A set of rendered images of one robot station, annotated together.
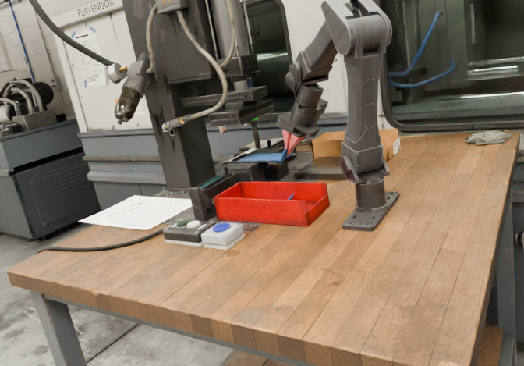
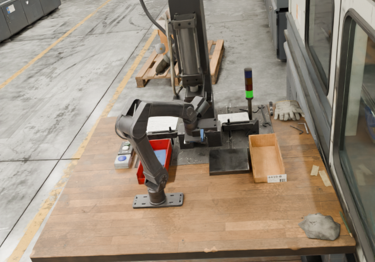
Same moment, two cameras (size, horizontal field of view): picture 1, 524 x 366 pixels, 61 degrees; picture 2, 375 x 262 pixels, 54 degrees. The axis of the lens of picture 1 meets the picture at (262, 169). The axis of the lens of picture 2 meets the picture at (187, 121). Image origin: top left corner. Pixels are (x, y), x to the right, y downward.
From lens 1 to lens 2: 154 cm
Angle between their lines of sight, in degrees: 60
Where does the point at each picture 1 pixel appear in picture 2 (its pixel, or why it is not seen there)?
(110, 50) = not seen: outside the picture
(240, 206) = not seen: hidden behind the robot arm
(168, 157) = not seen: hidden behind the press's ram
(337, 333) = (51, 222)
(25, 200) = (279, 32)
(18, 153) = not seen: outside the picture
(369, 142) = (148, 172)
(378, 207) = (151, 201)
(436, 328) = (52, 246)
